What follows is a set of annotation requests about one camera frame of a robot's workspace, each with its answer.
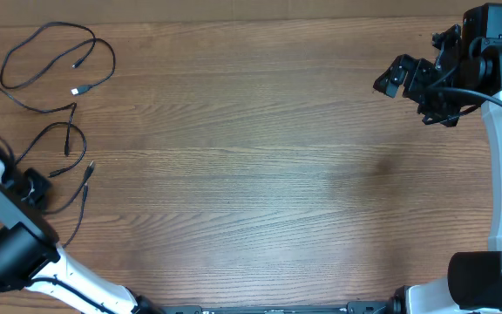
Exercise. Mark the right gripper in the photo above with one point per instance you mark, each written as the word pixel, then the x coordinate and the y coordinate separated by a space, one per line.
pixel 415 70

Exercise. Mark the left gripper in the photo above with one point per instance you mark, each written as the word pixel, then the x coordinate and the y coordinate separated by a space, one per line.
pixel 41 184

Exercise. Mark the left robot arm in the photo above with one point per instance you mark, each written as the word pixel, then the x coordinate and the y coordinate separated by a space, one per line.
pixel 32 257

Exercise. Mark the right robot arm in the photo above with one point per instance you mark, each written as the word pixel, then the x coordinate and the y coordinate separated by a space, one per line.
pixel 466 77

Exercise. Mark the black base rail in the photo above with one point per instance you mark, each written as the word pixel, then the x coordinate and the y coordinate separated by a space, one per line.
pixel 355 307

